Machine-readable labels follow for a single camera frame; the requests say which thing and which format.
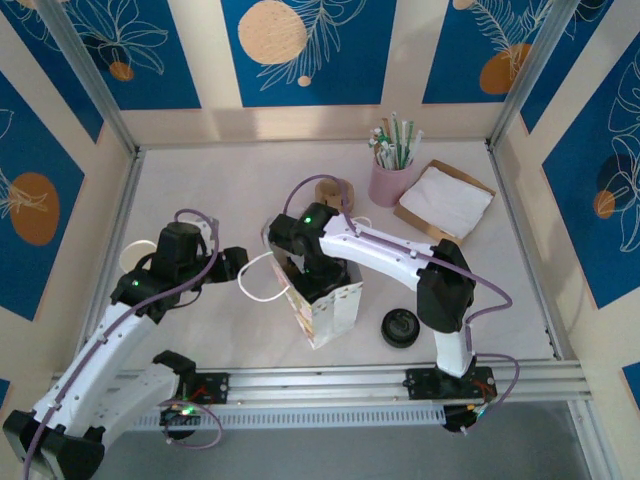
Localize black plastic cup lid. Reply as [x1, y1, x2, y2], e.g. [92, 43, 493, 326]
[380, 308, 423, 350]

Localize aluminium table side rail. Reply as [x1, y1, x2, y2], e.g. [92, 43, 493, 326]
[485, 143, 566, 361]
[82, 148, 147, 351]

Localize black controller board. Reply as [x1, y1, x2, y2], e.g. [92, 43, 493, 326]
[159, 403, 204, 429]
[442, 403, 489, 435]

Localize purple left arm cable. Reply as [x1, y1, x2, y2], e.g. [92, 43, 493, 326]
[22, 208, 224, 476]

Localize white napkin stack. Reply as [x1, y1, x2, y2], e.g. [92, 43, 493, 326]
[399, 162, 494, 236]

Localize aluminium frame post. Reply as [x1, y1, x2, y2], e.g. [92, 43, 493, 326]
[485, 0, 616, 151]
[34, 0, 141, 157]

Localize animal print paper gift bag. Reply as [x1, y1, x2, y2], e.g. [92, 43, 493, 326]
[238, 214, 374, 351]

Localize white napkins on tray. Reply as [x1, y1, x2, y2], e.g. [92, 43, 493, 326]
[393, 158, 498, 246]

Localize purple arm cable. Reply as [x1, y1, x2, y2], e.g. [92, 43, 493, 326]
[22, 208, 224, 476]
[284, 173, 521, 436]

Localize grey slotted cable duct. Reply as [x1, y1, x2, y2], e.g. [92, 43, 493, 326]
[104, 403, 446, 432]

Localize brown pulp cup carrier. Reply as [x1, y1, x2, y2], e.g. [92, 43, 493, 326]
[313, 179, 355, 214]

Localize pink straw holder cup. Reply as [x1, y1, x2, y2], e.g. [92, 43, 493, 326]
[368, 149, 415, 207]

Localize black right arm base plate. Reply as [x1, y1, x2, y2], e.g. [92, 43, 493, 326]
[405, 367, 497, 401]

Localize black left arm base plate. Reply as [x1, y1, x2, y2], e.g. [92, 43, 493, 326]
[169, 372, 231, 406]

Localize aluminium mounting rail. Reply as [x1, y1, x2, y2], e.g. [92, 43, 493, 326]
[42, 362, 594, 414]

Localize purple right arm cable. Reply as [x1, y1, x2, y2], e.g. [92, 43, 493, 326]
[284, 173, 521, 436]

